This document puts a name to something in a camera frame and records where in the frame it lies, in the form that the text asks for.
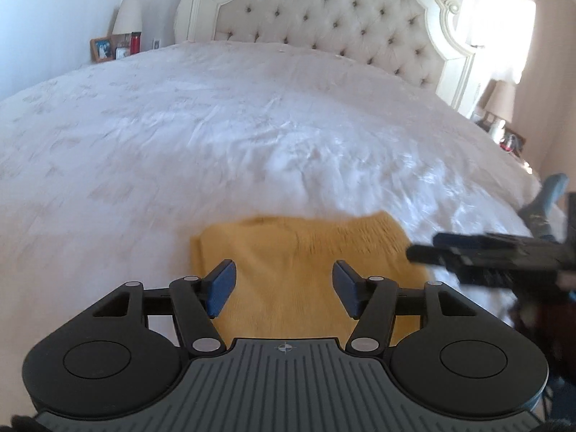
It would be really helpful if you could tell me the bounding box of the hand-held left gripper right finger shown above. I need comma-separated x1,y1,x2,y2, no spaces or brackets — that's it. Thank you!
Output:
332,261,487,355

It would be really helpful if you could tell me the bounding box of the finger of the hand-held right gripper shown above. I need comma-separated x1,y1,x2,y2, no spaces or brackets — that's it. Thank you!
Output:
433,232,491,248
406,244,460,267

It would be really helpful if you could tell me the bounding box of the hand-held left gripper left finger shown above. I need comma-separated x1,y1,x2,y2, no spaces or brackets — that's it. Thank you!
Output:
83,260,237,356

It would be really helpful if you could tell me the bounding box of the yellow knit sweater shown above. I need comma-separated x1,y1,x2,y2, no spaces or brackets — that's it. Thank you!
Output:
189,211,433,347

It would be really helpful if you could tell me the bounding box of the blue cloth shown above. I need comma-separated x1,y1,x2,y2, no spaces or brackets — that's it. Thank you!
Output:
517,173,568,240

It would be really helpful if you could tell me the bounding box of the person's dark red clothing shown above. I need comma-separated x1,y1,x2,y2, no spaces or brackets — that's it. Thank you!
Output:
510,288,576,370

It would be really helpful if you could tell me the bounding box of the beige shade table lamp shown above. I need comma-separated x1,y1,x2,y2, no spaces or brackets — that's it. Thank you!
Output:
483,80,517,123

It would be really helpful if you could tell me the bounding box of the white floral bedspread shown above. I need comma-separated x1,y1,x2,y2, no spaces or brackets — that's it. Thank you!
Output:
0,40,541,415

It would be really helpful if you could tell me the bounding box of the cream tufted headboard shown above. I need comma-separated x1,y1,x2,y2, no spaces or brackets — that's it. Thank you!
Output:
175,0,478,113

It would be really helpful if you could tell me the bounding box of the white shade table lamp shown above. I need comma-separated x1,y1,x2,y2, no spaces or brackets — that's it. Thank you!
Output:
112,0,143,37

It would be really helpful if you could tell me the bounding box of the wooden photo frame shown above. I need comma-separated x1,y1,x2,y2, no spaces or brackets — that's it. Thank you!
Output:
90,37,114,63

